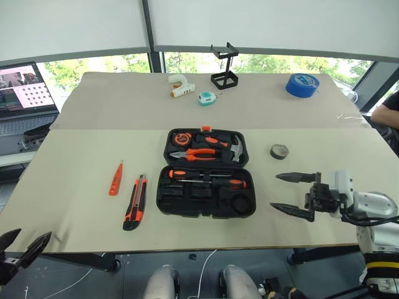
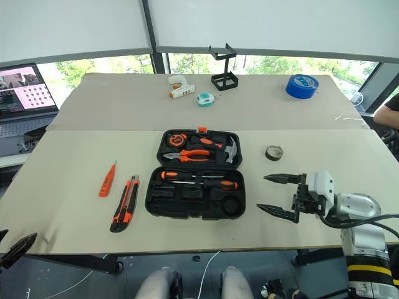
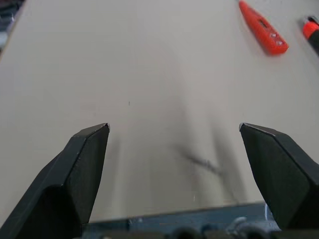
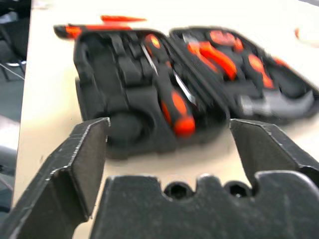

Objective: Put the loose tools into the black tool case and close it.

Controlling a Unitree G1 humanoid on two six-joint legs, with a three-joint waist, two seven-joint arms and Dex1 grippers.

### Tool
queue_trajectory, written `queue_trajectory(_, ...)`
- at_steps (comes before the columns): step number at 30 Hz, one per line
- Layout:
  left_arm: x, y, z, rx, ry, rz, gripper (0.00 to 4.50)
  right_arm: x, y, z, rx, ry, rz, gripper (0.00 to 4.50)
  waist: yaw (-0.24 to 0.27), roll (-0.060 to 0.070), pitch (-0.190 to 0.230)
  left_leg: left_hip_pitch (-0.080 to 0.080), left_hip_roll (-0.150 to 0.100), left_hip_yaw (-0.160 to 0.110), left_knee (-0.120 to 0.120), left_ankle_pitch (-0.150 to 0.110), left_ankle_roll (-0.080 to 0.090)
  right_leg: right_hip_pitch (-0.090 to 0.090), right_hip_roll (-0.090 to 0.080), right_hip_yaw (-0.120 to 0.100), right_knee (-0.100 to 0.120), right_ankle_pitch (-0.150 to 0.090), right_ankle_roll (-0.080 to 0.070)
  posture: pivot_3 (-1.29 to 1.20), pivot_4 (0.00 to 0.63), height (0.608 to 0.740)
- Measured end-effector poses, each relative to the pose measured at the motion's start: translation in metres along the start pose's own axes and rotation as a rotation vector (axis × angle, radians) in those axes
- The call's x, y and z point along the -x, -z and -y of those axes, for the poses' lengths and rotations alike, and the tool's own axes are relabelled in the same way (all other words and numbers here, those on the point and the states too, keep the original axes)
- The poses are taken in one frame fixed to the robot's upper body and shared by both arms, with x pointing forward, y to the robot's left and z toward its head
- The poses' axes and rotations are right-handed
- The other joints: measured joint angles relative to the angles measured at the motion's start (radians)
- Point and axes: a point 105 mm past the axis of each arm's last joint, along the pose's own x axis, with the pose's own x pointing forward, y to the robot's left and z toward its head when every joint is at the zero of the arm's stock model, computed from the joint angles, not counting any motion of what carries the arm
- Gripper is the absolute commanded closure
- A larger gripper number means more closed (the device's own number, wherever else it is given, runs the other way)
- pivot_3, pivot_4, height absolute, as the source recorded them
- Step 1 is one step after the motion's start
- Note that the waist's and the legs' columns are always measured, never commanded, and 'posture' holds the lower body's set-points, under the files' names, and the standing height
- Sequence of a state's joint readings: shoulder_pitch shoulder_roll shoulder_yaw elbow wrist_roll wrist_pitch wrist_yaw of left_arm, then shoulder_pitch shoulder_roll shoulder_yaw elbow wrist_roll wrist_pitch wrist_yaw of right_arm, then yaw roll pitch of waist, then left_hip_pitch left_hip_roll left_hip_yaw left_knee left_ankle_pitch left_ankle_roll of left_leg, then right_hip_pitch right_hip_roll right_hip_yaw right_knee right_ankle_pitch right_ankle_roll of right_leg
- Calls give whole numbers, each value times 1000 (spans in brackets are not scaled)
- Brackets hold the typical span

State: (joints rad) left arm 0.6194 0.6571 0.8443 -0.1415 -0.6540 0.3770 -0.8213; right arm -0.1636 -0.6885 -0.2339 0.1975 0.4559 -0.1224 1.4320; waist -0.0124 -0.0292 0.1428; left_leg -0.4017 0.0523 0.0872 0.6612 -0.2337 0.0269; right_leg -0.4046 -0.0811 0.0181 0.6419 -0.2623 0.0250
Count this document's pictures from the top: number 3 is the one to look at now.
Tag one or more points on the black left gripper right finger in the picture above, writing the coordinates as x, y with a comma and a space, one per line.
279, 174

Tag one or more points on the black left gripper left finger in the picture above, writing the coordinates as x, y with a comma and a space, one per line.
74, 174

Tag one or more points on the red voltage tester pen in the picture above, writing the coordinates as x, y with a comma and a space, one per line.
264, 27

